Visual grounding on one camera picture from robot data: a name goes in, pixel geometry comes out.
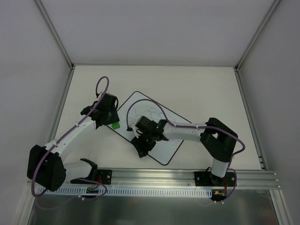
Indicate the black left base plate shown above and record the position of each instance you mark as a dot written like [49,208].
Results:
[104,176]

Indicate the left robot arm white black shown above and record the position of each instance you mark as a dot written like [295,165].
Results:
[47,166]

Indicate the aluminium mounting rail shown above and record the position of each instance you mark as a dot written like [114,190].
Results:
[168,178]

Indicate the white slotted cable duct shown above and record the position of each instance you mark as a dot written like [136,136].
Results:
[134,191]

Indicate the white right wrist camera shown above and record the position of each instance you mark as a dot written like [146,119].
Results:
[133,128]

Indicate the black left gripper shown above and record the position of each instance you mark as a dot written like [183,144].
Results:
[108,116]

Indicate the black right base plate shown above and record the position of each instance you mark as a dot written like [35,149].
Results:
[207,179]

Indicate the white whiteboard black frame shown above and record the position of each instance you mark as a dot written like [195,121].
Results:
[138,105]

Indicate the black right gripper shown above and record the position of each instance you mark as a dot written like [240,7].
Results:
[142,139]

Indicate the right aluminium frame post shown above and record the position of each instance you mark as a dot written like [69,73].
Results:
[237,70]

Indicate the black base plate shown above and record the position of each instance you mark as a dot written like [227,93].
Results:
[104,176]
[207,179]

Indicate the green bone-shaped eraser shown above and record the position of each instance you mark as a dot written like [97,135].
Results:
[115,125]

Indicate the aluminium frame post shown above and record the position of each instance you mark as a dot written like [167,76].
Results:
[71,67]
[237,70]

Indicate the left aluminium frame post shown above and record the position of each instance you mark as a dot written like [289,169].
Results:
[71,67]

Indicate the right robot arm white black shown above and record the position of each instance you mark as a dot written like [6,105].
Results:
[218,139]

